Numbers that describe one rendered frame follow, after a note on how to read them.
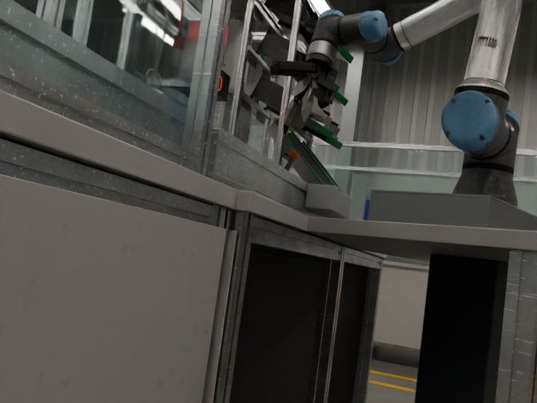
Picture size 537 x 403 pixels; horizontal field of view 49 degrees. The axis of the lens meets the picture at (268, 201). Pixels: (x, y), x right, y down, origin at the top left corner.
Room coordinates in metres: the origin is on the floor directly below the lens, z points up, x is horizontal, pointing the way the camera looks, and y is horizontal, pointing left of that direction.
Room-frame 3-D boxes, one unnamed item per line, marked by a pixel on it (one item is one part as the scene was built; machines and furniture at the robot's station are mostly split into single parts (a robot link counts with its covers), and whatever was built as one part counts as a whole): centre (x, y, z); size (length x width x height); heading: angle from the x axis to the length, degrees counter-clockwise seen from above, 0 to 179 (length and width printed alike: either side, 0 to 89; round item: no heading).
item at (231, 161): (1.34, -0.03, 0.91); 0.89 x 0.06 x 0.11; 160
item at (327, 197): (1.49, -0.16, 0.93); 0.21 x 0.07 x 0.06; 160
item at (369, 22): (1.46, -0.19, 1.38); 0.11 x 0.11 x 0.08; 54
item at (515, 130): (1.37, -0.50, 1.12); 0.13 x 0.12 x 0.14; 144
